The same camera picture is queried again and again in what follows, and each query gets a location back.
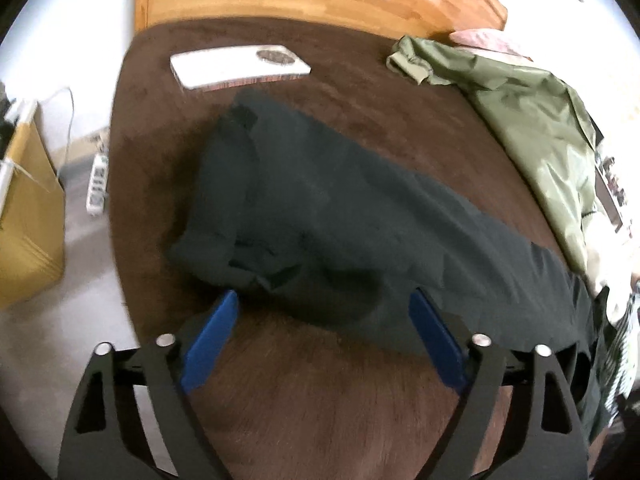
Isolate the cardboard box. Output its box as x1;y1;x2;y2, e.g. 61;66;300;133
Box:
0;100;67;308

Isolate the white fleece garment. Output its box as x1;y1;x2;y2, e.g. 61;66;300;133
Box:
582;210;640;321

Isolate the black jacket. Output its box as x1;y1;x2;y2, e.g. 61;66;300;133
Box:
167;87;618;431

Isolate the olive green jacket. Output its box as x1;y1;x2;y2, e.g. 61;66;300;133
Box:
385;35;606;276

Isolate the pink cloth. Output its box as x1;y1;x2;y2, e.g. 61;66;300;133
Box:
449;29;533;58

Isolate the white power strip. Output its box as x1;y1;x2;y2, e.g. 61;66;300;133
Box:
86;152;110;216

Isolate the striped cloth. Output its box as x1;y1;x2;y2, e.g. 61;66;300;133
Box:
606;280;640;403

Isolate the white flat box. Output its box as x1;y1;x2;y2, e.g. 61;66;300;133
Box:
169;45;312;92

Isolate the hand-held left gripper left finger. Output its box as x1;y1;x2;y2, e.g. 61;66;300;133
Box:
57;289;241;480

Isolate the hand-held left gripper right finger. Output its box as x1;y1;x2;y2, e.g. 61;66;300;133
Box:
408;288;589;480

